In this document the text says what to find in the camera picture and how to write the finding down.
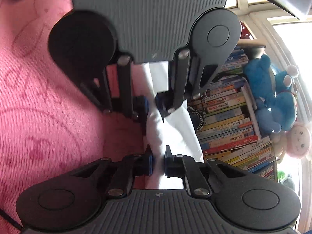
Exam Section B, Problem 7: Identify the pink bunny print blanket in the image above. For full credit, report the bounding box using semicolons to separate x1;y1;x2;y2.
1;0;145;220

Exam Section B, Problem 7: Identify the miniature black bicycle model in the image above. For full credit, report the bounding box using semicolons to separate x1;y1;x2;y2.
187;90;208;131

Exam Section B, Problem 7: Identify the pink white bunny plush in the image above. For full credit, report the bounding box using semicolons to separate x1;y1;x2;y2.
270;122;311;164

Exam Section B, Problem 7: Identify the navy white jacket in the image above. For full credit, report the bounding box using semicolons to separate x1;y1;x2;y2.
142;61;204;190

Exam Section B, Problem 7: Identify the row of upright books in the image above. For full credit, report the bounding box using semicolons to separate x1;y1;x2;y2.
196;44;277;181

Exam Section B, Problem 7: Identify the blue plush toy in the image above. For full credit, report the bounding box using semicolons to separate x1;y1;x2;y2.
243;54;299;134

